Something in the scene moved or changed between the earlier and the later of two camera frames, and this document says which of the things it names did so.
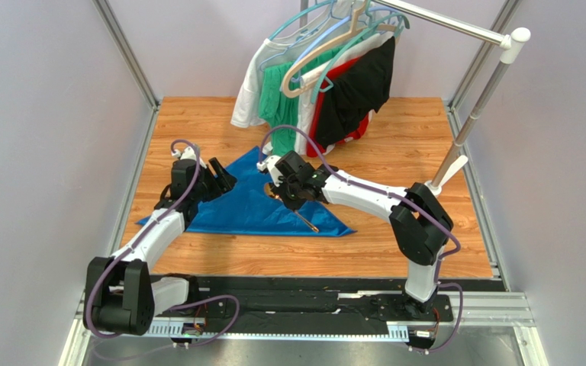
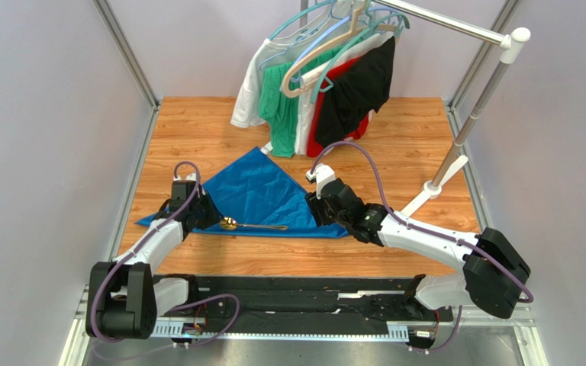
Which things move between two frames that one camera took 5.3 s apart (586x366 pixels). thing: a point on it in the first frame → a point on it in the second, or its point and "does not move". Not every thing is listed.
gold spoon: [310, 225] → [229, 223]
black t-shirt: [355, 92] does not move
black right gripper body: [296, 190] → [319, 207]
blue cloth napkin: [250, 207] does not move
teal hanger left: [288, 20] does not move
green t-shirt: [281, 111] does not move
